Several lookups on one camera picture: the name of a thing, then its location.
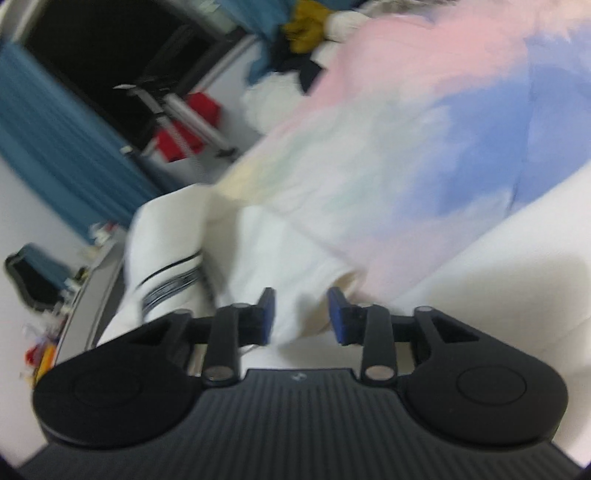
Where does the cluttered grey desk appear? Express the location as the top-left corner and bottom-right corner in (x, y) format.
(21, 222), (130, 384)

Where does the pastel tie-dye garment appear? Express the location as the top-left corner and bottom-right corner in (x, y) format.
(216, 10), (591, 303)

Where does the metal folding stand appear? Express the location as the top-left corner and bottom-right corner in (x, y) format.
(113, 69), (238, 160)

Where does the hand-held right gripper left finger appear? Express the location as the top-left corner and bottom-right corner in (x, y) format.
(126, 287), (277, 387)

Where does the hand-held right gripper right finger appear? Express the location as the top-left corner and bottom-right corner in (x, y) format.
(326, 287), (481, 385)

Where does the red box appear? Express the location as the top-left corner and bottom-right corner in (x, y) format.
(154, 91), (221, 162)

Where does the blue curtain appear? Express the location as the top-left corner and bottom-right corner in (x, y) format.
(0, 39), (178, 241)

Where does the pile of assorted clothes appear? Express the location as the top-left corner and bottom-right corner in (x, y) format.
(242, 0), (384, 125)

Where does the white bed sheet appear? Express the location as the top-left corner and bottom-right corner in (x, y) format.
(240, 164), (591, 462)

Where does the white garment with striped trim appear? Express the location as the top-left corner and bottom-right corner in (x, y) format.
(96, 184), (365, 352)

